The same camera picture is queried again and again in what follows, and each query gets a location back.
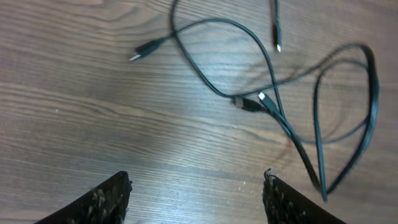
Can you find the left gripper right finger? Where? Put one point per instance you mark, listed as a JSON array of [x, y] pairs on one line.
[[285, 205]]

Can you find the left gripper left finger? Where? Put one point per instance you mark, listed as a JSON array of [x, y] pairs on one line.
[[107, 203]]

